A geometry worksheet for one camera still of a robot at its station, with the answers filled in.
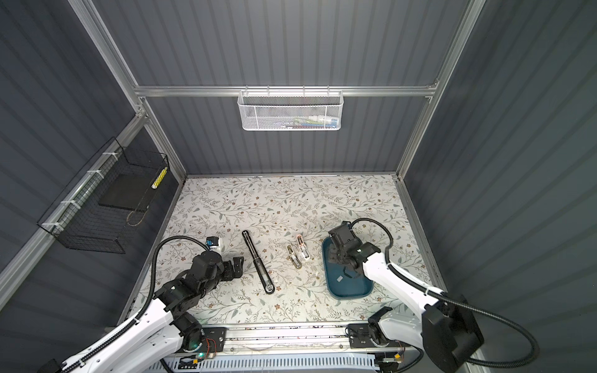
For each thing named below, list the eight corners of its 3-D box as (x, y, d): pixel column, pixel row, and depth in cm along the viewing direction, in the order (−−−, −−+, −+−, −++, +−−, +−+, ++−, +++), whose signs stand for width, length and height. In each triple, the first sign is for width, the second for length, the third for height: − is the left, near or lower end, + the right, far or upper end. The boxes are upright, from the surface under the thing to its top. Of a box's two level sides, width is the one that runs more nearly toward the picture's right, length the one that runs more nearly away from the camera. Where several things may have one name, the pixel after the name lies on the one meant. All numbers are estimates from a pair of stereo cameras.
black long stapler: (267, 296, 84) (266, 293, 82) (240, 236, 100) (238, 232, 98) (276, 290, 86) (275, 288, 83) (248, 232, 102) (246, 229, 99)
